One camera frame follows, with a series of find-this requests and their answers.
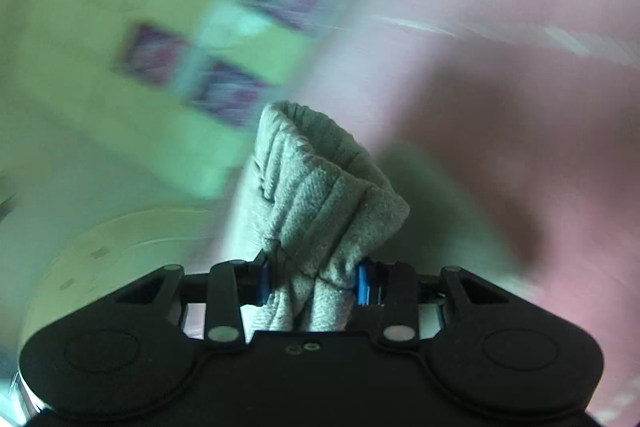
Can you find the cream arched headboard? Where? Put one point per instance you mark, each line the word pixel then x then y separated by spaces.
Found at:
pixel 125 242

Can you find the grey pants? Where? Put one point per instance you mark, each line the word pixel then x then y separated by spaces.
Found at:
pixel 320 217

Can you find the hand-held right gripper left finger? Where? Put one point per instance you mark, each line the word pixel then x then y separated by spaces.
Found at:
pixel 265 279

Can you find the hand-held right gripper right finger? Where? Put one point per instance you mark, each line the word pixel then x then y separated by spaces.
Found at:
pixel 364 282

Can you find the bed with pink checked sheet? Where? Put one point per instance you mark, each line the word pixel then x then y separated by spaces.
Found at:
pixel 500 82

